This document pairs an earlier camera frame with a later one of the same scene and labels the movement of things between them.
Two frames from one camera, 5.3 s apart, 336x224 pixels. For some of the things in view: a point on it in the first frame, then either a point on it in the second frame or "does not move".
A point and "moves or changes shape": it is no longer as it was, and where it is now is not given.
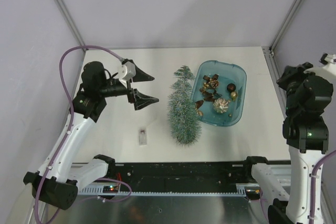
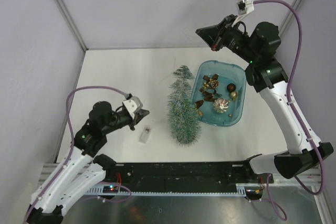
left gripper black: x=140 y=100 to x=138 y=116
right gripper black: x=291 y=72 to x=212 y=35
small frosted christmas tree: x=183 y=108 does not move
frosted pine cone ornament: x=214 y=83 does not move
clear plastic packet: x=143 y=137 moves or changes shape
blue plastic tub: x=219 y=91 does not move
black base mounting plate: x=181 y=174 does not move
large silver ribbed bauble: x=220 y=105 does not move
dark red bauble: x=231 y=87 does not move
